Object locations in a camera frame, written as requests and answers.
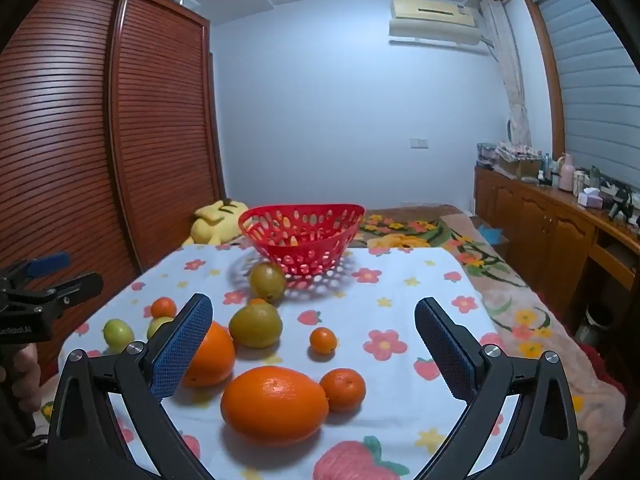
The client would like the yellow-green round fruit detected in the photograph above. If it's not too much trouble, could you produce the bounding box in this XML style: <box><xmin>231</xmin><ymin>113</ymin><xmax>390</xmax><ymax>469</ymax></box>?
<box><xmin>229</xmin><ymin>302</ymin><xmax>284</xmax><ymax>349</ymax></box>

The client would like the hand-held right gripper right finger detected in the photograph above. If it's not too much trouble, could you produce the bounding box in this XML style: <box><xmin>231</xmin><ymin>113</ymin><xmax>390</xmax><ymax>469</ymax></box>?
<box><xmin>414</xmin><ymin>296</ymin><xmax>581</xmax><ymax>480</ymax></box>

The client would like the large elongated orange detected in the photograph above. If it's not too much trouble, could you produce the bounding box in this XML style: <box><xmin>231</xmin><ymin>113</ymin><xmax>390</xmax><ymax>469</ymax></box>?
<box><xmin>220</xmin><ymin>365</ymin><xmax>330</xmax><ymax>448</ymax></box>

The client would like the person's left hand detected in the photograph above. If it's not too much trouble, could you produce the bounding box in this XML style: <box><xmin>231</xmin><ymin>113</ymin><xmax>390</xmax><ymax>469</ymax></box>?
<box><xmin>0</xmin><ymin>346</ymin><xmax>42</xmax><ymax>413</ymax></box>

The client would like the medium tangerine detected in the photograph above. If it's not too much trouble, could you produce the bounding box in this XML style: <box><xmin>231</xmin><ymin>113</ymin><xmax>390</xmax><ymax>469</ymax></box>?
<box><xmin>320</xmin><ymin>368</ymin><xmax>367</xmax><ymax>412</ymax></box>

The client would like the red plastic basket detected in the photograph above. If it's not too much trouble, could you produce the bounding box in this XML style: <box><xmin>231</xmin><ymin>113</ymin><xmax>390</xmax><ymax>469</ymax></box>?
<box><xmin>238</xmin><ymin>203</ymin><xmax>366</xmax><ymax>281</ymax></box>

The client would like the white patterned curtain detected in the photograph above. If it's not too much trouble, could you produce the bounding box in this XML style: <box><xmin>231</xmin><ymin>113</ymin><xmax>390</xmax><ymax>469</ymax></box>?
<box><xmin>480</xmin><ymin>0</ymin><xmax>532</xmax><ymax>147</ymax></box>

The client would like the pink bottle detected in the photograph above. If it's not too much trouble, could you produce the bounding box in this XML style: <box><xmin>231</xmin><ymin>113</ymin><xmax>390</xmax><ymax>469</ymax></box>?
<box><xmin>558</xmin><ymin>152</ymin><xmax>576</xmax><ymax>192</ymax></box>

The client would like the wall air conditioner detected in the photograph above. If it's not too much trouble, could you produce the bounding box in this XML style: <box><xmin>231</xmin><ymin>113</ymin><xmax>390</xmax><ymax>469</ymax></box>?
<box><xmin>389</xmin><ymin>0</ymin><xmax>493</xmax><ymax>56</ymax></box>

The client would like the small green fruit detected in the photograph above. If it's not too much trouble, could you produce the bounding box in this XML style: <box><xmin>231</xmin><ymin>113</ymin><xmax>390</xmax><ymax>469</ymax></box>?
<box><xmin>147</xmin><ymin>316</ymin><xmax>174</xmax><ymax>341</ymax></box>
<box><xmin>103</xmin><ymin>318</ymin><xmax>136</xmax><ymax>352</ymax></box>

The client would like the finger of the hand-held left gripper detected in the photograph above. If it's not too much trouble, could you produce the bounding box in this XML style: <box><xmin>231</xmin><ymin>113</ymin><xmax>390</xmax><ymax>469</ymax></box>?
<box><xmin>0</xmin><ymin>271</ymin><xmax>105</xmax><ymax>317</ymax></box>
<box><xmin>0</xmin><ymin>252</ymin><xmax>72</xmax><ymax>289</ymax></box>

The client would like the dark trash can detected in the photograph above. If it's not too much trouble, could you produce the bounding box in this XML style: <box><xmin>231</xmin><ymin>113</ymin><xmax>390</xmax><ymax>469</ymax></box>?
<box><xmin>574</xmin><ymin>302</ymin><xmax>615</xmax><ymax>348</ymax></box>

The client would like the floral blanket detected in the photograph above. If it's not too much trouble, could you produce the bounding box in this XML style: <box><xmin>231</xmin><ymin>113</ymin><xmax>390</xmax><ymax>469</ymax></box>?
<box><xmin>350</xmin><ymin>205</ymin><xmax>626</xmax><ymax>461</ymax></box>

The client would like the wooden cabinet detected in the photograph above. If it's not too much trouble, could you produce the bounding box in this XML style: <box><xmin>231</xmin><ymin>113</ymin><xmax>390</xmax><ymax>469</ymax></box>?
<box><xmin>472</xmin><ymin>165</ymin><xmax>640</xmax><ymax>331</ymax></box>

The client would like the large round orange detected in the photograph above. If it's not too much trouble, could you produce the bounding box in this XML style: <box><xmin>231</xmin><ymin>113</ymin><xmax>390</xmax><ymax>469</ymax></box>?
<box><xmin>181</xmin><ymin>321</ymin><xmax>237</xmax><ymax>387</ymax></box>

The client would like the yellow plush toy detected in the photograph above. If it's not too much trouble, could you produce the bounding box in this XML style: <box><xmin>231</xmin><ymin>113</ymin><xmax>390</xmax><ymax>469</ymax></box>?
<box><xmin>182</xmin><ymin>198</ymin><xmax>251</xmax><ymax>247</ymax></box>

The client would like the green lemon-shaped fruit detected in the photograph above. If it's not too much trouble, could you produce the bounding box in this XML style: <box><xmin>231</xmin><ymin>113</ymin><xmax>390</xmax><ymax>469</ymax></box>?
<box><xmin>248</xmin><ymin>262</ymin><xmax>287</xmax><ymax>303</ymax></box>

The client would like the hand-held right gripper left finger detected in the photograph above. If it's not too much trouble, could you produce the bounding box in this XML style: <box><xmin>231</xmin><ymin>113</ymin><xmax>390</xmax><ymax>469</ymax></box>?
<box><xmin>47</xmin><ymin>292</ymin><xmax>216</xmax><ymax>480</ymax></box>

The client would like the brown slatted wardrobe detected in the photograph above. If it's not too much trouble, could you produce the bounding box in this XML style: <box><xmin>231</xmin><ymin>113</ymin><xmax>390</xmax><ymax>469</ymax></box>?
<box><xmin>0</xmin><ymin>0</ymin><xmax>226</xmax><ymax>401</ymax></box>

